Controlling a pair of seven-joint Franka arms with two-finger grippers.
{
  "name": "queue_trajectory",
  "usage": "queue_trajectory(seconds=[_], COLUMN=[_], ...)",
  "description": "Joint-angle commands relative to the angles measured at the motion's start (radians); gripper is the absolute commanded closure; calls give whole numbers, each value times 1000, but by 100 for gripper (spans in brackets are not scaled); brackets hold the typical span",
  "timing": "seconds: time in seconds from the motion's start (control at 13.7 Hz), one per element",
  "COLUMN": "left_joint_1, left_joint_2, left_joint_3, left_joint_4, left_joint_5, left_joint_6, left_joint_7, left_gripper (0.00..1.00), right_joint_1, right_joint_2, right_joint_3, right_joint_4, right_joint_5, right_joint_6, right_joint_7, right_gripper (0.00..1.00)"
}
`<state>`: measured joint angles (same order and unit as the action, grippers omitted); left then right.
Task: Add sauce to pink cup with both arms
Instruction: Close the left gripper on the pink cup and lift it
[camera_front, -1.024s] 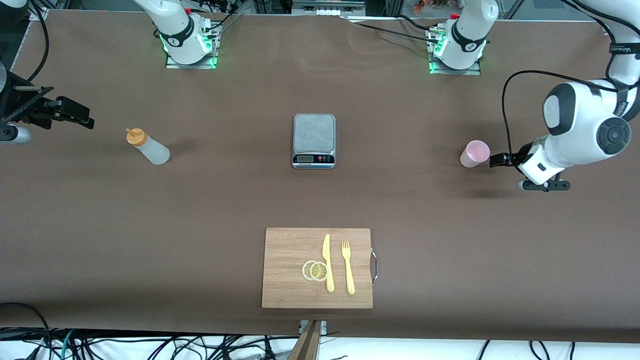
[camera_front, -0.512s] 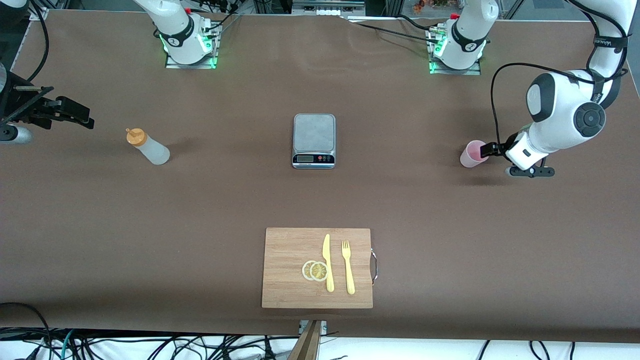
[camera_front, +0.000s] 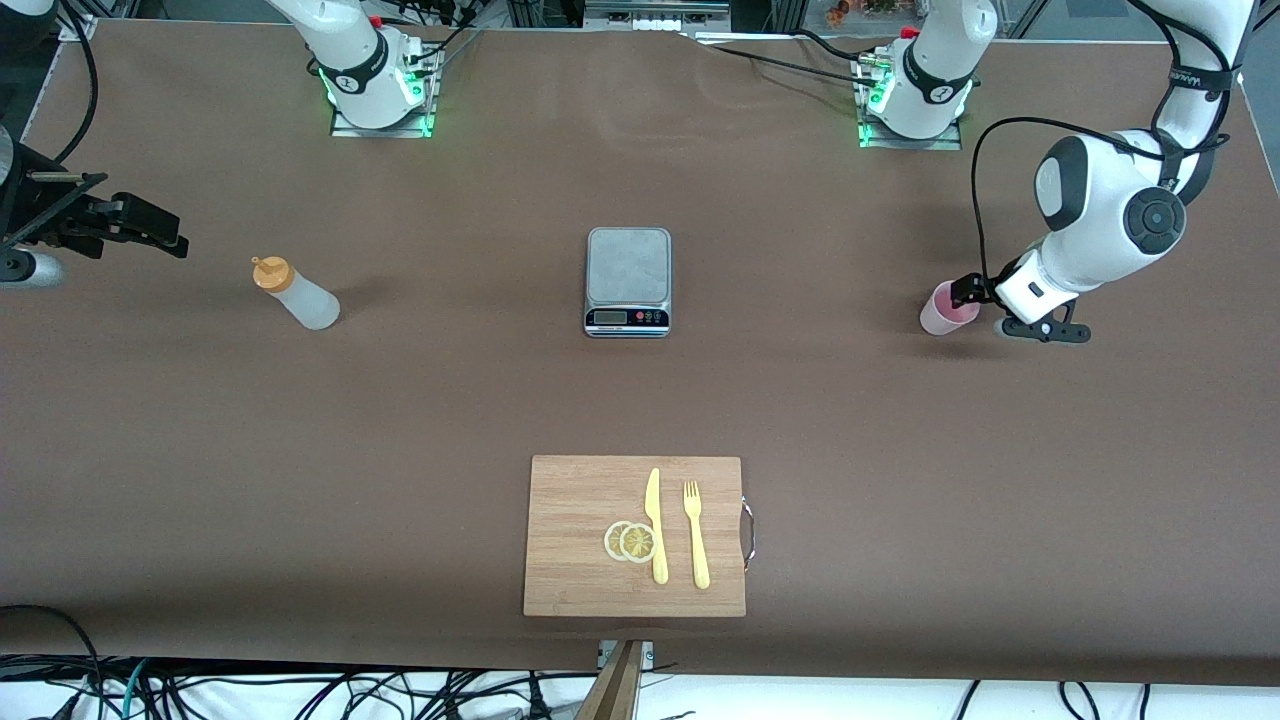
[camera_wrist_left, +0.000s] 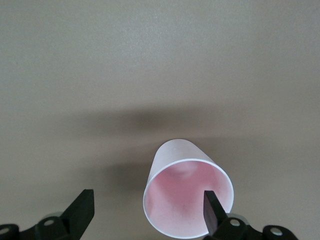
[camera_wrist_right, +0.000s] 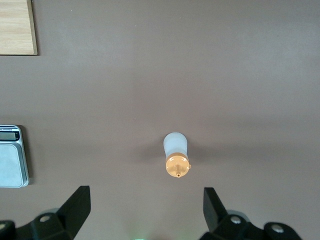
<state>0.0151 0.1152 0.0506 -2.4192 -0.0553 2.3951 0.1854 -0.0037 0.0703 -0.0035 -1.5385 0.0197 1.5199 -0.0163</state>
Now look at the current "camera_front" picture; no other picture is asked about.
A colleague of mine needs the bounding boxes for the pink plastic cup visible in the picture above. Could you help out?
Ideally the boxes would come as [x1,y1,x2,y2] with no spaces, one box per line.
[919,280,982,337]

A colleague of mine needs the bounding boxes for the translucent sauce bottle orange cap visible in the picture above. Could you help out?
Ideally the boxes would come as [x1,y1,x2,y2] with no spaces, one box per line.
[251,255,342,332]

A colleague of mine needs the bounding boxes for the silver digital kitchen scale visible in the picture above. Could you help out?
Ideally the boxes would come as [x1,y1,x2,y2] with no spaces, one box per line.
[584,227,673,339]

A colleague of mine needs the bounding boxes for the yellow plastic fork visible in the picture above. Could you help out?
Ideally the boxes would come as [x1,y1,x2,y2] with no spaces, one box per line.
[683,480,712,590]

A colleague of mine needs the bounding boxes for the yellow plastic knife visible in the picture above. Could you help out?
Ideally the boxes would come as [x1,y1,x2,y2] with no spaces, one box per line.
[645,467,670,586]

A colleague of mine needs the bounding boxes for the grey metal box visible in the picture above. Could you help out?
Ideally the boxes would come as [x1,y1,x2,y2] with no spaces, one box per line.
[585,0,731,23]

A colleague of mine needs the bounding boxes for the wooden cutting board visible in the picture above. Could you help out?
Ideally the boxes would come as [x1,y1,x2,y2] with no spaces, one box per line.
[523,455,757,618]

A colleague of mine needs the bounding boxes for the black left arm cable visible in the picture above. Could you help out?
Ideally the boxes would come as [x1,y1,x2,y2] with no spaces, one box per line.
[968,117,1191,286]

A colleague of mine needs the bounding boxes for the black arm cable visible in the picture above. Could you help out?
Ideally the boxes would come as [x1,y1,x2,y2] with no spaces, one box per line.
[55,0,101,166]
[968,117,1191,286]

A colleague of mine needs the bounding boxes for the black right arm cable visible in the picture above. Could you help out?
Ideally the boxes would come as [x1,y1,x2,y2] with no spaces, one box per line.
[55,0,101,166]

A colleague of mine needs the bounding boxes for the black cable on table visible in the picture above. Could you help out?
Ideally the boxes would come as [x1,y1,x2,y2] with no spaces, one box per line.
[690,30,871,81]

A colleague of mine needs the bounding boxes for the black looped floor cable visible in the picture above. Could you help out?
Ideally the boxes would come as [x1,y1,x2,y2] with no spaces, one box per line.
[0,603,106,720]

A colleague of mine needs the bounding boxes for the teal floor cable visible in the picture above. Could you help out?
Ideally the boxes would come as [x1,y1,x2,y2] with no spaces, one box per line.
[115,658,151,720]

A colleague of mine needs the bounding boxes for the wooden post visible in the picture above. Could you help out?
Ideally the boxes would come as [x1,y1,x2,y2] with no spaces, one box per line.
[575,640,646,720]

